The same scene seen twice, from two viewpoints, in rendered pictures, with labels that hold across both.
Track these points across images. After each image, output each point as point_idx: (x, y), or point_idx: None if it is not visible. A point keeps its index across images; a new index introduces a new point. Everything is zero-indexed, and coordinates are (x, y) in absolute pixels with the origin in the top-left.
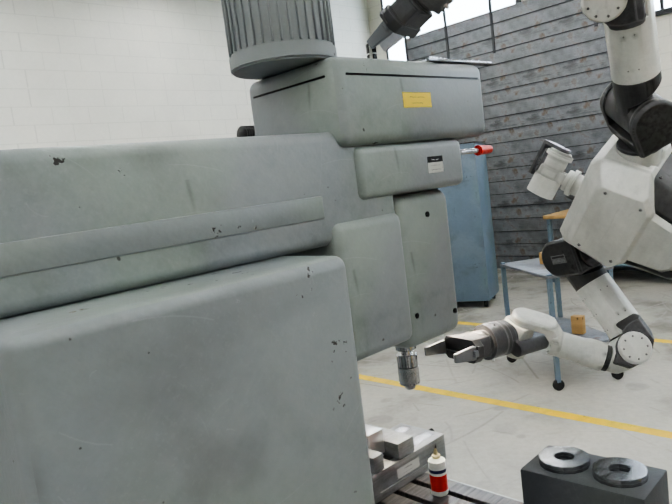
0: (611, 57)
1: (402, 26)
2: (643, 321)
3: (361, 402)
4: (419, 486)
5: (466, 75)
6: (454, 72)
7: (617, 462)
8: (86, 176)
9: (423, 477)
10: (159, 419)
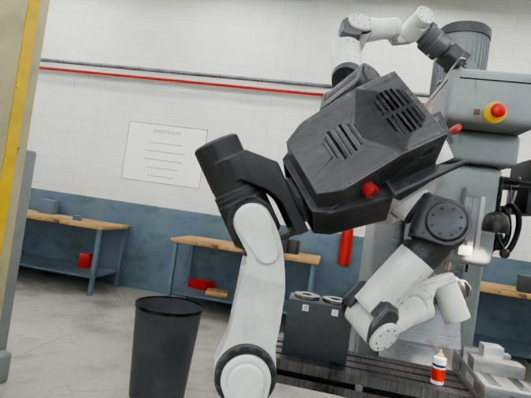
0: None
1: (443, 70)
2: (355, 285)
3: (372, 240)
4: (456, 386)
5: (444, 82)
6: (441, 84)
7: (310, 295)
8: None
9: (466, 392)
10: None
